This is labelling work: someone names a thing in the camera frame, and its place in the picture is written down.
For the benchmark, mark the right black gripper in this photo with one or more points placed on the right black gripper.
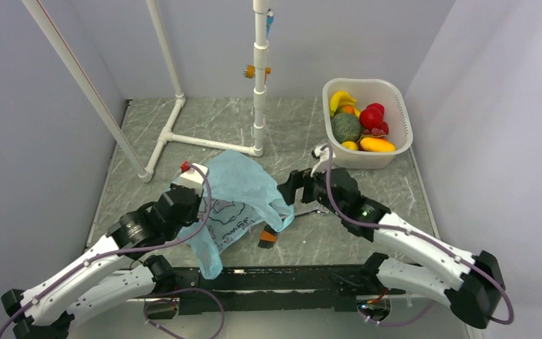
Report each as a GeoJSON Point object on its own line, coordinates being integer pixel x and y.
{"type": "Point", "coordinates": [296, 180]}

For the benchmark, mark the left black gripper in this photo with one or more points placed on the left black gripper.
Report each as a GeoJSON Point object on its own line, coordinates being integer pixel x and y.
{"type": "Point", "coordinates": [194, 215]}

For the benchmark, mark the light blue plastic bag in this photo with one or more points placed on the light blue plastic bag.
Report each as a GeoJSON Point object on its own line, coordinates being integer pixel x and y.
{"type": "Point", "coordinates": [243, 196]}

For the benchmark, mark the yellow fake lemon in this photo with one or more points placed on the yellow fake lemon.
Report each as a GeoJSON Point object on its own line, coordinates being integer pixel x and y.
{"type": "Point", "coordinates": [350, 145]}

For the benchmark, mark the orange fake mango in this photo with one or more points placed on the orange fake mango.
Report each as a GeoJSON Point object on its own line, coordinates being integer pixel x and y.
{"type": "Point", "coordinates": [371, 144]}

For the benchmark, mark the yellow fake banana bunch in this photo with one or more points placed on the yellow fake banana bunch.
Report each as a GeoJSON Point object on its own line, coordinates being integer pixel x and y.
{"type": "Point", "coordinates": [340, 99]}

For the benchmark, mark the large red fake apple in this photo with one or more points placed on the large red fake apple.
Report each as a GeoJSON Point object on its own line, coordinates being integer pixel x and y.
{"type": "Point", "coordinates": [371, 118]}

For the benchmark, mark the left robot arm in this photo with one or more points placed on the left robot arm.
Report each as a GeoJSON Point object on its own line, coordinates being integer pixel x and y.
{"type": "Point", "coordinates": [88, 286]}

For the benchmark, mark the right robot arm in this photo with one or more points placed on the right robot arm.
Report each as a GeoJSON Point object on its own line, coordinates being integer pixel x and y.
{"type": "Point", "coordinates": [470, 285]}

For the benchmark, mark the yellow green fake fruit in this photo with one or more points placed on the yellow green fake fruit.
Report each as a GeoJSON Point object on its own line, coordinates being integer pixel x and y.
{"type": "Point", "coordinates": [348, 109]}

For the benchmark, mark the red fake apple lower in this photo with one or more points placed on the red fake apple lower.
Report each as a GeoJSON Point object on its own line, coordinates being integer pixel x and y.
{"type": "Point", "coordinates": [384, 128]}

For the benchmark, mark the red fake apple upper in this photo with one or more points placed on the red fake apple upper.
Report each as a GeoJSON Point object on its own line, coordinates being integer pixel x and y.
{"type": "Point", "coordinates": [377, 106]}

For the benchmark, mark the orange black hex key set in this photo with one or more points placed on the orange black hex key set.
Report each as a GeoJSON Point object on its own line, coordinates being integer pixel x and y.
{"type": "Point", "coordinates": [268, 238]}

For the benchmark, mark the white plastic basket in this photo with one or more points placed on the white plastic basket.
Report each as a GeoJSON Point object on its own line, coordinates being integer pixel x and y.
{"type": "Point", "coordinates": [367, 91]}

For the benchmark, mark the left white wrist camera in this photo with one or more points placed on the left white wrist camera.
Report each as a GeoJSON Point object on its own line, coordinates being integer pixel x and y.
{"type": "Point", "coordinates": [192, 176]}

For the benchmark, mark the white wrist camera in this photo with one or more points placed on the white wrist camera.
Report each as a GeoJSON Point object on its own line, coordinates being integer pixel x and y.
{"type": "Point", "coordinates": [192, 176]}
{"type": "Point", "coordinates": [324, 156]}

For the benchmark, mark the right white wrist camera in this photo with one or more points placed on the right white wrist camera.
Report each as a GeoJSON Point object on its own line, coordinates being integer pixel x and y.
{"type": "Point", "coordinates": [324, 156]}

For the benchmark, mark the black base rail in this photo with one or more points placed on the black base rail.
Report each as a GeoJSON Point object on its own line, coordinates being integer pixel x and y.
{"type": "Point", "coordinates": [262, 288]}

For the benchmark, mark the white PVC pipe frame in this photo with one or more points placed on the white PVC pipe frame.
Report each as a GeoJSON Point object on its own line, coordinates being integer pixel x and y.
{"type": "Point", "coordinates": [258, 71]}

